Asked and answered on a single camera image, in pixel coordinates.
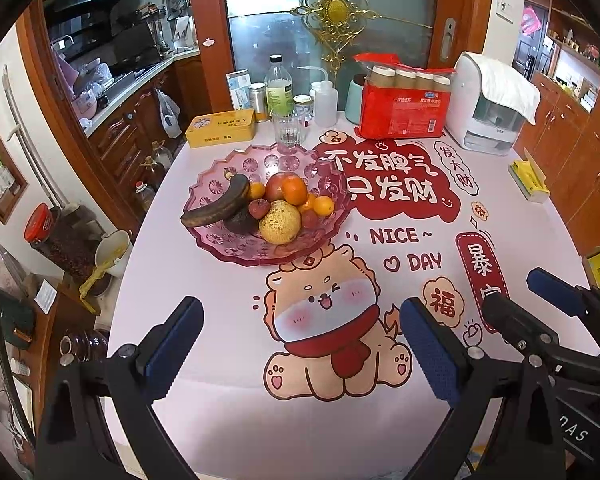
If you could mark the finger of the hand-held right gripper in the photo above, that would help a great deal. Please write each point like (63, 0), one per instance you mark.
(510, 316)
(555, 286)

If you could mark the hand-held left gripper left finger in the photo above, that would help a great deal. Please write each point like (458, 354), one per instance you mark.
(175, 350)

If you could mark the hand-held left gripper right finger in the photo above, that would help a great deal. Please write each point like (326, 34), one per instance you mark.
(432, 355)

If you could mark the pink glass fruit bowl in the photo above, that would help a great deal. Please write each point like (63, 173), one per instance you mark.
(220, 242)

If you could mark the dark avocado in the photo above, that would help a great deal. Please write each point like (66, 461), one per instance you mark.
(239, 223)

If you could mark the overripe dark banana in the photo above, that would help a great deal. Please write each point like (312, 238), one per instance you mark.
(215, 208)

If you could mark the yellow spotted pear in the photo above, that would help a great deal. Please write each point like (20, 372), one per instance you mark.
(280, 223)

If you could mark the red apple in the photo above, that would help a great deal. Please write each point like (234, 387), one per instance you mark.
(276, 185)

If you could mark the dark glass jar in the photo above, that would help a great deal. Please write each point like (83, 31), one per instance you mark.
(82, 347)

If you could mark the yellow plastic ladle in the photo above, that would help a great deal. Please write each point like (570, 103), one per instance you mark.
(94, 281)

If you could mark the white bucket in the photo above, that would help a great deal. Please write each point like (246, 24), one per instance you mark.
(112, 256)

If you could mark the cooking oil bottle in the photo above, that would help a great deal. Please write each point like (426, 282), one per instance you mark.
(162, 155)
(144, 196)
(152, 173)

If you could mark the red lidded jar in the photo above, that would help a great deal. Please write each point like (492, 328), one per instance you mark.
(45, 232)

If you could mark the white countertop appliance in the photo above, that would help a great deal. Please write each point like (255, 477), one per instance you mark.
(475, 115)

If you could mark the white towel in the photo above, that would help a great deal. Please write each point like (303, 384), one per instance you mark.
(512, 85)

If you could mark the wooden kitchen cabinet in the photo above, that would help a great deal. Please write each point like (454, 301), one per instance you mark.
(125, 130)

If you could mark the yellow tin box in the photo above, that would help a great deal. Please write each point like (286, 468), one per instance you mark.
(221, 128)

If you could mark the red paper cup pack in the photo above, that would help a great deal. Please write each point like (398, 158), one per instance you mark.
(402, 110)

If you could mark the dark wooden entrance door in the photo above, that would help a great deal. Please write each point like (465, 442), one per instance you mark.
(525, 55)

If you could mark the white plastic bag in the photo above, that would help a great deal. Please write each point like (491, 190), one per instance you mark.
(169, 112)

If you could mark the clear drinking glass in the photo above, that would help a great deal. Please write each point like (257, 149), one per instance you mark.
(289, 129)

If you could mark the wooden framed window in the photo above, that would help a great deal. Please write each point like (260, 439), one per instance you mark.
(0, 170)

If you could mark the metal can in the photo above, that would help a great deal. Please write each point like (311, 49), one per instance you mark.
(257, 102)

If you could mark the teal canister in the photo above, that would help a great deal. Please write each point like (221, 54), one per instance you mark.
(352, 102)

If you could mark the red door decoration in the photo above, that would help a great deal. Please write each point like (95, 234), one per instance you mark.
(532, 20)

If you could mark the white blue carton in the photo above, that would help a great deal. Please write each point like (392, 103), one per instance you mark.
(238, 90)

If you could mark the white squeeze bottle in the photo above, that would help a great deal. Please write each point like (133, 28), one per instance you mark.
(325, 107)

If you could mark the small lidded glass jar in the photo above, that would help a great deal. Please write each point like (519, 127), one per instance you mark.
(303, 102)

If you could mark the glass bottle green label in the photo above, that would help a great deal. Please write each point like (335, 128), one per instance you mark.
(278, 90)

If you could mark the frosted glass sliding door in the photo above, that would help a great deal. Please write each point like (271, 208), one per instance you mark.
(265, 40)

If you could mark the wooden wall cabinet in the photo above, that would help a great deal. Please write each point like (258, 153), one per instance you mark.
(570, 160)

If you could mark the white wall switch panel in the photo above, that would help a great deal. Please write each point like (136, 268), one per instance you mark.
(506, 9)

